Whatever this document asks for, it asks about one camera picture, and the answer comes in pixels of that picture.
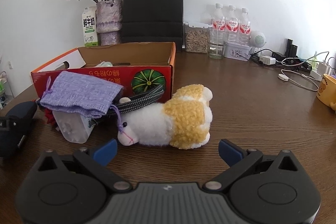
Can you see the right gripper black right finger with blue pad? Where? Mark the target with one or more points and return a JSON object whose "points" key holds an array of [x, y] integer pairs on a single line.
{"points": [[251, 170]]}

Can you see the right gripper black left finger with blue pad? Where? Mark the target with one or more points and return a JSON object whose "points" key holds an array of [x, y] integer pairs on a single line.
{"points": [[83, 170]]}

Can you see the red fabric rose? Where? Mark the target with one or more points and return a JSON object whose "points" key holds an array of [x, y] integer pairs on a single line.
{"points": [[48, 114]]}

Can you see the translucent white plastic container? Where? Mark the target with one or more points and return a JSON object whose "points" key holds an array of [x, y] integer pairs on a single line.
{"points": [[74, 127]]}

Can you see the white and yellow plush toy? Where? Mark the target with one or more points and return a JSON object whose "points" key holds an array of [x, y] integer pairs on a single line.
{"points": [[182, 122]]}

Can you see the red orange cardboard box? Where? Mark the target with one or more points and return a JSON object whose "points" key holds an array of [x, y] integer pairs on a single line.
{"points": [[138, 67]]}

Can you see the yellow bear mug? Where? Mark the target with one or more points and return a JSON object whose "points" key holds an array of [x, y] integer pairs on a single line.
{"points": [[327, 91]]}

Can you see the white tin box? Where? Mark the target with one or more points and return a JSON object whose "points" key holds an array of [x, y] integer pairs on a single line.
{"points": [[237, 51]]}

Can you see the black device on desk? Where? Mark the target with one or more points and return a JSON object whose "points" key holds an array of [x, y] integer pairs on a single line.
{"points": [[269, 58]]}

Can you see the clear glass jar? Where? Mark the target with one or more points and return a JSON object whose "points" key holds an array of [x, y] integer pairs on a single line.
{"points": [[215, 50]]}

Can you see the white round speaker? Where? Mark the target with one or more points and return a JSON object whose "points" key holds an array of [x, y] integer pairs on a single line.
{"points": [[257, 40]]}

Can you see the water bottle red label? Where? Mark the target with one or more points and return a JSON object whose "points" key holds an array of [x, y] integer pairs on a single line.
{"points": [[244, 27], [232, 24], [218, 25]]}

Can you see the clear jar of seeds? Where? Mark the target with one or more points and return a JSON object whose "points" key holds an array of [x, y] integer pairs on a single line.
{"points": [[197, 37]]}

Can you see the white green milk carton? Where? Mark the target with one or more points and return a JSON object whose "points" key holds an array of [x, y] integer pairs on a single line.
{"points": [[89, 27]]}

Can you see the purple textured vase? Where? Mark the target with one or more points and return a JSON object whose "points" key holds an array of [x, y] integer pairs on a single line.
{"points": [[109, 21]]}

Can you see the black paper shopping bag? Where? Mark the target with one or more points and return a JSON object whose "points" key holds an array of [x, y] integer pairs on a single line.
{"points": [[152, 21]]}

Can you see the purple knitted drawstring pouch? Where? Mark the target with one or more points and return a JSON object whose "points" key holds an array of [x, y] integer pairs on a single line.
{"points": [[76, 93]]}

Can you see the white round cable puck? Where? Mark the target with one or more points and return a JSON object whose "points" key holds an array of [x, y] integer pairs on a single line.
{"points": [[282, 76]]}

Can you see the white charger with cables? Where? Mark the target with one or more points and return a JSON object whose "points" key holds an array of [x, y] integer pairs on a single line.
{"points": [[315, 66]]}

